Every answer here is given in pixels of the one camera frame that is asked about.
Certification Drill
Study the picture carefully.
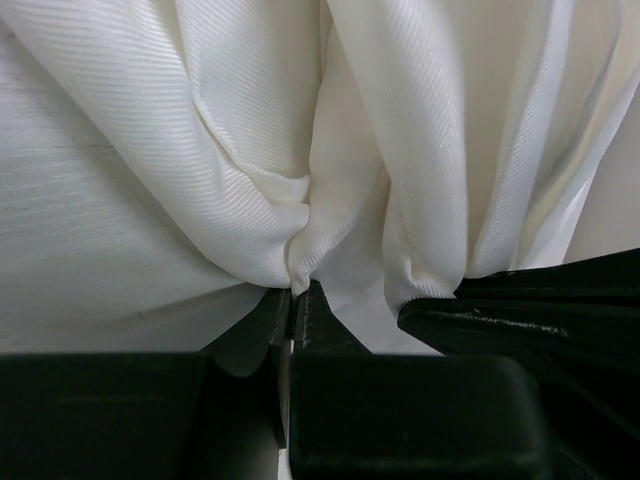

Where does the white pleated skirt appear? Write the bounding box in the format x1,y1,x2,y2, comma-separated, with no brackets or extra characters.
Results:
1,1,639,353

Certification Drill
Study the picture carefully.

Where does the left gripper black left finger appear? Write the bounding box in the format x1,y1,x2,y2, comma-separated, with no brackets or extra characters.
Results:
203,289,291,378

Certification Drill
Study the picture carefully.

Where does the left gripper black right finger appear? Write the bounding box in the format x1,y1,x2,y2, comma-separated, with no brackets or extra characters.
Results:
291,280,370,355

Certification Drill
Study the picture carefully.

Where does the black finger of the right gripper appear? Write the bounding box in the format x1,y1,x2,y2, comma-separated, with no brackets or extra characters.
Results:
397,249,639,479

